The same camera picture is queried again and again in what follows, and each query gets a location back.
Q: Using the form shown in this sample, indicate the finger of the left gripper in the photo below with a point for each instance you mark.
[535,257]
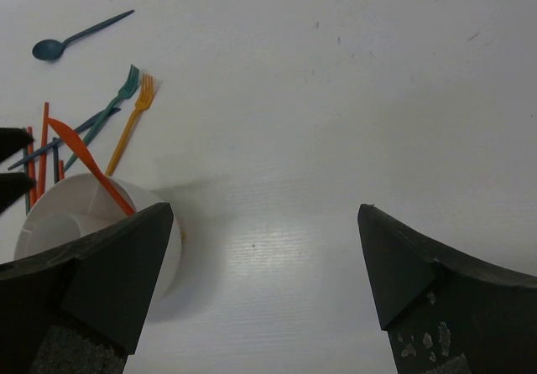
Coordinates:
[12,187]
[13,140]

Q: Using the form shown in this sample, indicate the orange-yellow plastic fork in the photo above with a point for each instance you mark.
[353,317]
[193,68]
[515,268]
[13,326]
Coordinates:
[142,104]

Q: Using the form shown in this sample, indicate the dark teal chopstick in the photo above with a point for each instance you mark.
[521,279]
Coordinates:
[56,162]

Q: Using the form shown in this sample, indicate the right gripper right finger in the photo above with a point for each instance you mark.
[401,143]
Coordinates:
[445,311]

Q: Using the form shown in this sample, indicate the orange plastic knife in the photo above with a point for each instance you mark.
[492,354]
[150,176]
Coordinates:
[76,145]

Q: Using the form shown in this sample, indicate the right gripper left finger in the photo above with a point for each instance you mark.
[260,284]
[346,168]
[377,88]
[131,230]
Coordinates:
[80,307]

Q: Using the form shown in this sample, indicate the dark blue plastic spoon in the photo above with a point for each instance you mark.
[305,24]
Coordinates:
[51,49]

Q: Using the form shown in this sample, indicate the teal plastic fork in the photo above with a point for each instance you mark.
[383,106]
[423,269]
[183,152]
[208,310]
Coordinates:
[125,92]

